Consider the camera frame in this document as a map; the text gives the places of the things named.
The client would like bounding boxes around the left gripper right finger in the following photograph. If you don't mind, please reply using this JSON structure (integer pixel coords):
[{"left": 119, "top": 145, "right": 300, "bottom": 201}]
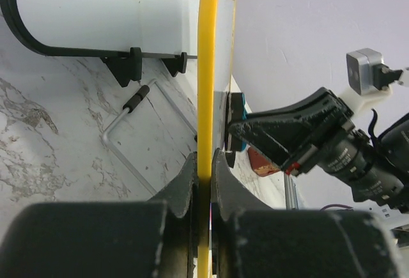
[{"left": 211, "top": 150, "right": 399, "bottom": 277}]

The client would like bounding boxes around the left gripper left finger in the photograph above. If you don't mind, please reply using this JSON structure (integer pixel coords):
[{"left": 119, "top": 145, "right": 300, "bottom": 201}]
[{"left": 1, "top": 153, "right": 197, "bottom": 277}]

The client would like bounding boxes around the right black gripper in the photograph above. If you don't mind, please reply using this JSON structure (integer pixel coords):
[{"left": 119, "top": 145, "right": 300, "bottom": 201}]
[{"left": 229, "top": 88, "right": 408, "bottom": 210}]

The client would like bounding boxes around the small yellow-framed whiteboard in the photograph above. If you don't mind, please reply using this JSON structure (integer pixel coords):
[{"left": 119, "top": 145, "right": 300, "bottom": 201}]
[{"left": 197, "top": 0, "right": 236, "bottom": 277}]

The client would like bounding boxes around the large black-framed whiteboard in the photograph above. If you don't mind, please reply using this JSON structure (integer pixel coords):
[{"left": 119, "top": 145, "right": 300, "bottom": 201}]
[{"left": 0, "top": 0, "right": 213, "bottom": 87}]

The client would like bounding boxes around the red brown block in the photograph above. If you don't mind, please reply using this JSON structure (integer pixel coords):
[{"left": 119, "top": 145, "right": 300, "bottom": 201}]
[{"left": 247, "top": 147, "right": 281, "bottom": 178}]

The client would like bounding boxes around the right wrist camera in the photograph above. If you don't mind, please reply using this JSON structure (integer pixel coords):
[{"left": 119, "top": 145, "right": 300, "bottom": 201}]
[{"left": 339, "top": 48, "right": 408, "bottom": 112}]

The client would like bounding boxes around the metal wire stand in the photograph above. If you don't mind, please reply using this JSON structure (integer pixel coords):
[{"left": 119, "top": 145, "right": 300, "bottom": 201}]
[{"left": 101, "top": 79, "right": 197, "bottom": 196}]

